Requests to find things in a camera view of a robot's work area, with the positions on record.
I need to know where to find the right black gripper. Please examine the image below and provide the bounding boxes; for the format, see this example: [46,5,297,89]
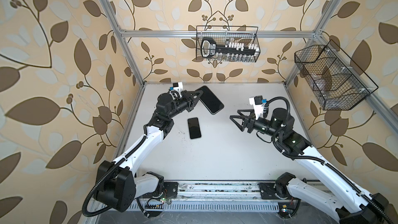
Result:
[230,109,282,141]

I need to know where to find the black phone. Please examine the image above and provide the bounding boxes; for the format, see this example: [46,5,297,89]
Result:
[197,86,224,115]

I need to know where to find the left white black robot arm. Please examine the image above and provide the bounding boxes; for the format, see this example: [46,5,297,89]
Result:
[82,89,203,217]

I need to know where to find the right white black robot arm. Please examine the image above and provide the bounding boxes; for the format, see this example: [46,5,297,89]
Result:
[230,108,395,224]

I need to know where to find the black smartphone on table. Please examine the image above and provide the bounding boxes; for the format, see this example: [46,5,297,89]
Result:
[188,117,202,140]

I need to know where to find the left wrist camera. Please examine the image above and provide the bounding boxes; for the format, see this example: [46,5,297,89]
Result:
[170,82,183,92]

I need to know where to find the back wire basket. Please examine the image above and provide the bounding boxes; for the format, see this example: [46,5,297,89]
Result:
[195,25,261,63]

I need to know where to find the wire basket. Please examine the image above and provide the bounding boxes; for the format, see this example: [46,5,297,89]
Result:
[195,25,261,63]
[294,40,379,111]

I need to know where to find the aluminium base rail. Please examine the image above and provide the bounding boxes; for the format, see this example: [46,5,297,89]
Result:
[93,180,349,212]

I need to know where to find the right wire basket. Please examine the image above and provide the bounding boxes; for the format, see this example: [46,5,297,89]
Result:
[294,40,379,111]

